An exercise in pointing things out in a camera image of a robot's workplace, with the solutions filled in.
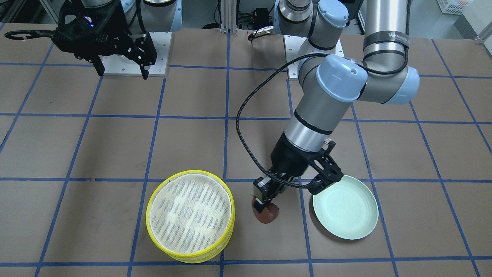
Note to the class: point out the brown bun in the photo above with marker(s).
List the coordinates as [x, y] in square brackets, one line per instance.
[263, 218]

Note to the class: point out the yellow bamboo steamer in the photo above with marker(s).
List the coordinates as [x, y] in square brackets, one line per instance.
[206, 256]
[190, 212]

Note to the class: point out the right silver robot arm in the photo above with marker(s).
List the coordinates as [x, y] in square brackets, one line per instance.
[155, 16]

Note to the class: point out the aluminium frame post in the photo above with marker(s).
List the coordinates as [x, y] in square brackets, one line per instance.
[228, 16]

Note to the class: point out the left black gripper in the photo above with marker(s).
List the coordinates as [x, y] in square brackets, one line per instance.
[287, 156]

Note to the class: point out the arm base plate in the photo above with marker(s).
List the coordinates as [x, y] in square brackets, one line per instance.
[298, 46]
[115, 65]

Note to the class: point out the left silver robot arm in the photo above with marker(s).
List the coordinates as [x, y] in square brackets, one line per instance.
[331, 84]

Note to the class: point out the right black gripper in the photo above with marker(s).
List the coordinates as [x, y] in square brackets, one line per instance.
[143, 49]

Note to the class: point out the green plate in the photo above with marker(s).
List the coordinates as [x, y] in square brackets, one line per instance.
[347, 209]

